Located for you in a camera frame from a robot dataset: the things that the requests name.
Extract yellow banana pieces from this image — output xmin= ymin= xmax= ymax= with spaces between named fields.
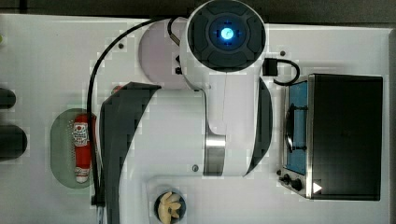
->
xmin=157 ymin=191 xmax=181 ymax=224

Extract black toaster oven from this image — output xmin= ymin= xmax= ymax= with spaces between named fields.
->
xmin=277 ymin=74 xmax=383 ymax=201

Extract black cylinder cup lower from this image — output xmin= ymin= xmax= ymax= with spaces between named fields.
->
xmin=0 ymin=125 xmax=28 ymax=161

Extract red tomato toy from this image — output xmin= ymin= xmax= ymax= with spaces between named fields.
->
xmin=111 ymin=85 xmax=123 ymax=94

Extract black cylinder cup upper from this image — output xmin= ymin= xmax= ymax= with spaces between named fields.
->
xmin=0 ymin=88 xmax=16 ymax=109

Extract black cylinder cup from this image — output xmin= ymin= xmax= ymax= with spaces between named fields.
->
xmin=0 ymin=88 xmax=16 ymax=109
xmin=0 ymin=125 xmax=28 ymax=161

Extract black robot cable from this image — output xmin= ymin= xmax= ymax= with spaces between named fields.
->
xmin=86 ymin=16 xmax=188 ymax=206

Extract red plush ketchup bottle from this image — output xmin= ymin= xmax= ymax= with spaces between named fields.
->
xmin=73 ymin=114 xmax=91 ymax=183

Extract short black usb cable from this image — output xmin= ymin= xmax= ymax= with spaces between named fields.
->
xmin=262 ymin=57 xmax=302 ymax=87

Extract grey round plate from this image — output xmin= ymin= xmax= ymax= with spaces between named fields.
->
xmin=138 ymin=19 xmax=188 ymax=90

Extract blue bowl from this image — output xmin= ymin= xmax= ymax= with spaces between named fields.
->
xmin=154 ymin=191 xmax=186 ymax=224

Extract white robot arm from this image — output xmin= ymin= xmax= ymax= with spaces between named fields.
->
xmin=99 ymin=0 xmax=273 ymax=224

